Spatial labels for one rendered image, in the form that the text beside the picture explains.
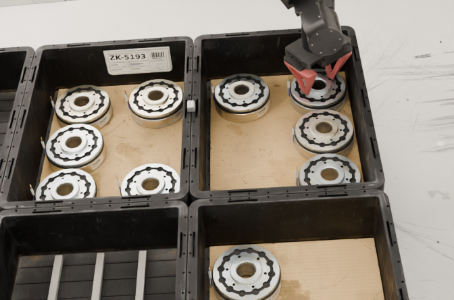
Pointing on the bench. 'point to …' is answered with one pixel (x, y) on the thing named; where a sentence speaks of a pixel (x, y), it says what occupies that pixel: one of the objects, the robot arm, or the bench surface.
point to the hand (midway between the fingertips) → (317, 82)
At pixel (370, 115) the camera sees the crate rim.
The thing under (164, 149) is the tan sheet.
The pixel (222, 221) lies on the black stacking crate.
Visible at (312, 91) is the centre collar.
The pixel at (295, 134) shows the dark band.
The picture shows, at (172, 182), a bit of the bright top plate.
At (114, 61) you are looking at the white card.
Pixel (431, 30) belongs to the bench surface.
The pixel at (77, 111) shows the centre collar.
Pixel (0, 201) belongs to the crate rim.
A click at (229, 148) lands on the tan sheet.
